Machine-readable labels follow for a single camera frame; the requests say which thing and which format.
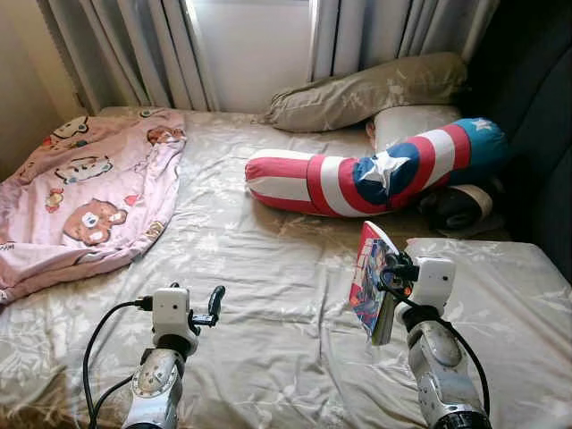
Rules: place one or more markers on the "colourful magazine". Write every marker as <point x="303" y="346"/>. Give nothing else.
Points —
<point x="366" y="286"/>

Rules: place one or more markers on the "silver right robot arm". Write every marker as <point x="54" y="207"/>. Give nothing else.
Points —
<point x="438" y="366"/>

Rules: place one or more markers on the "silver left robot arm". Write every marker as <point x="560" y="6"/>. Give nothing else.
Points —
<point x="156" y="384"/>

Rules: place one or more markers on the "grey floral bed sheet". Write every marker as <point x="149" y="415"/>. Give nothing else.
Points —
<point x="268" y="295"/>

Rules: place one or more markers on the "black and beige roll cushion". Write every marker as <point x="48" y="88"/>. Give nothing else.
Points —
<point x="456" y="207"/>

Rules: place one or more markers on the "red white blue star bolster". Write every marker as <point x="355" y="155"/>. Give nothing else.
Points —
<point x="304" y="183"/>

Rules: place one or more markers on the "white pillow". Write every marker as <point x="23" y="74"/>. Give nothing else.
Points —
<point x="407" y="125"/>

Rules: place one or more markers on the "pink cartoon blanket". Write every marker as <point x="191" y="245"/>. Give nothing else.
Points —
<point x="89" y="197"/>

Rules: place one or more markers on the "olive pillow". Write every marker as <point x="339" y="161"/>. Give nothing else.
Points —
<point x="366" y="94"/>

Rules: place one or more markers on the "grey striped curtain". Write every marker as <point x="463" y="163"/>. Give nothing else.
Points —
<point x="393" y="31"/>
<point x="116" y="45"/>

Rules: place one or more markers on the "bright white window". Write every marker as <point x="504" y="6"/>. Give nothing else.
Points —
<point x="255" y="54"/>

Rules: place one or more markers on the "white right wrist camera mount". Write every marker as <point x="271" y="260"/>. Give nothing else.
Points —
<point x="435" y="281"/>

